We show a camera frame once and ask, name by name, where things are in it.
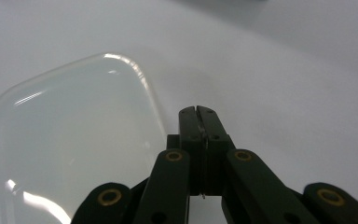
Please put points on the clear plastic container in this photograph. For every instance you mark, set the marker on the clear plastic container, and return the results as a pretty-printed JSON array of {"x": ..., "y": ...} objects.
[{"x": 74, "y": 133}]

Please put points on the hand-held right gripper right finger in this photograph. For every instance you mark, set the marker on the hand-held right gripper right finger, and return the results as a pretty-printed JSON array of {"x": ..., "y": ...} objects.
[{"x": 215, "y": 140}]

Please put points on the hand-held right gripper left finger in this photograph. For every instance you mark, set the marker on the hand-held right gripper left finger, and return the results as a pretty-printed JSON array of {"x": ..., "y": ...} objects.
[{"x": 195, "y": 143}]

